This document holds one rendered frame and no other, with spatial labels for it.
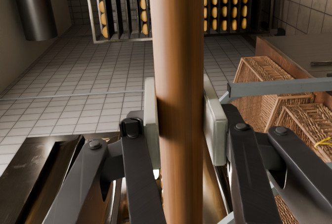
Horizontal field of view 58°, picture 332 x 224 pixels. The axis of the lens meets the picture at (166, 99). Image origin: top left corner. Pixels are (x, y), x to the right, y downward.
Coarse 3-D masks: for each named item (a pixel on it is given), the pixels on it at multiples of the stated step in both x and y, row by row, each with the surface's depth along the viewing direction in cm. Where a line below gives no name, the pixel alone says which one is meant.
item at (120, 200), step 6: (120, 180) 134; (120, 186) 130; (120, 192) 127; (120, 198) 124; (126, 198) 134; (114, 204) 122; (120, 204) 122; (126, 204) 131; (114, 210) 119; (120, 210) 120; (126, 210) 129; (114, 216) 116; (120, 216) 119; (126, 216) 127; (114, 222) 114; (120, 222) 117; (126, 222) 125
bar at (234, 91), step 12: (228, 84) 111; (240, 84) 111; (252, 84) 111; (264, 84) 110; (276, 84) 110; (288, 84) 109; (300, 84) 110; (312, 84) 110; (324, 84) 110; (228, 96) 112; (240, 96) 113; (276, 192) 69; (228, 216) 74
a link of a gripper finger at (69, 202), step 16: (96, 144) 14; (80, 160) 13; (96, 160) 13; (80, 176) 12; (96, 176) 13; (64, 192) 12; (80, 192) 12; (96, 192) 13; (64, 208) 11; (80, 208) 11; (96, 208) 12
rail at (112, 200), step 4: (120, 136) 167; (116, 180) 135; (116, 184) 133; (112, 188) 131; (112, 192) 128; (112, 196) 126; (112, 200) 124; (112, 204) 122; (112, 208) 120; (108, 212) 119; (112, 212) 119; (108, 216) 117; (108, 220) 115
